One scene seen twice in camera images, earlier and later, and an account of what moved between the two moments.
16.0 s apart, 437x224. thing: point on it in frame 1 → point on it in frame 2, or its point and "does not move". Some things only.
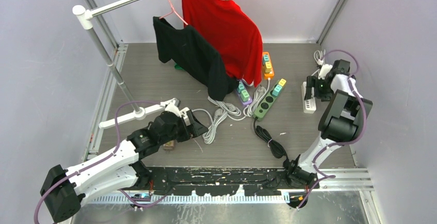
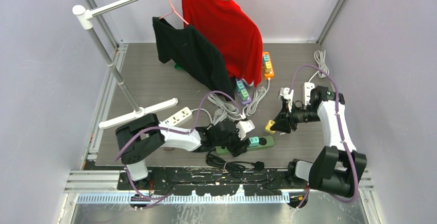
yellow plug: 282,82 → 267,127
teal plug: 277,90 → 254,141
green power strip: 265,105 → 264,142
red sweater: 232,29 does not move
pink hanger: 172,9 does not move
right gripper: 313,81 → 282,124
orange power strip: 268,73 does not move
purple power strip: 242,92 does not move
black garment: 192,52 does not move
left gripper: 188,131 → 235,149
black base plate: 219,182 does not move
